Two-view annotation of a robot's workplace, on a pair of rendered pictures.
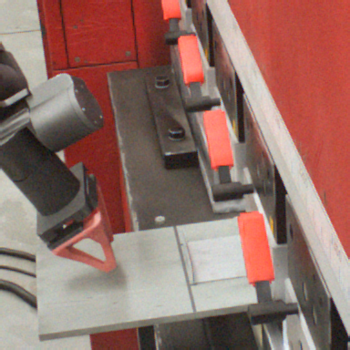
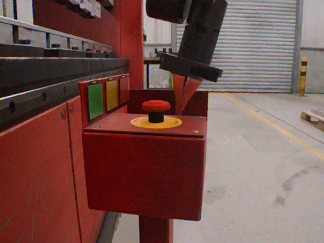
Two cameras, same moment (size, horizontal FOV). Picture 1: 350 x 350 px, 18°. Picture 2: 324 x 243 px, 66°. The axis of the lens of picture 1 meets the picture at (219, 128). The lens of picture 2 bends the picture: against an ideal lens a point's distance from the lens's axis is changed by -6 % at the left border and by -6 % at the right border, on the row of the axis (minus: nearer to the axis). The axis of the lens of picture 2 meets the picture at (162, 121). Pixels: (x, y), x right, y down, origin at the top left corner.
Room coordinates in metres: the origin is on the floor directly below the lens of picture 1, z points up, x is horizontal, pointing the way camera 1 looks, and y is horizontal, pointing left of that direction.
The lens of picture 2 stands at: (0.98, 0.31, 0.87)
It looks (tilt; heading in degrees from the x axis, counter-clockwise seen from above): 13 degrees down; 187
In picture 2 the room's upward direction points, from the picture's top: straight up
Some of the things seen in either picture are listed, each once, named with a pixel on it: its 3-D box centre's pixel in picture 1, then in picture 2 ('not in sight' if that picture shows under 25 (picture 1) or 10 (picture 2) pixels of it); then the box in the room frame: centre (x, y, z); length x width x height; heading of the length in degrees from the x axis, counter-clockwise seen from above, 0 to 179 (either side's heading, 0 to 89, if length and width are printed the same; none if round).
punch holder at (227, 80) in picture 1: (260, 106); not in sight; (1.14, -0.05, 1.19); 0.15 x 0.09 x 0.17; 8
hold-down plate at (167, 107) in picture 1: (169, 118); not in sight; (1.70, 0.08, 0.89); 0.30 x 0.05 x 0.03; 8
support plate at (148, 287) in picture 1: (149, 274); not in sight; (1.09, 0.09, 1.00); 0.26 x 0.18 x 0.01; 98
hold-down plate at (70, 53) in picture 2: not in sight; (66, 54); (0.11, -0.13, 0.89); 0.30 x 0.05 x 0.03; 8
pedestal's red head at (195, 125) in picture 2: not in sight; (156, 133); (0.58, 0.25, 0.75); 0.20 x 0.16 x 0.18; 176
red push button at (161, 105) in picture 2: not in sight; (155, 113); (0.62, 0.26, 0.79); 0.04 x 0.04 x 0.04
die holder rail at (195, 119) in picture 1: (206, 109); not in sight; (1.66, 0.02, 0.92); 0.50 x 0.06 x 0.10; 8
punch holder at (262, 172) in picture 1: (299, 195); not in sight; (0.94, -0.07, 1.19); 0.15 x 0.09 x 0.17; 8
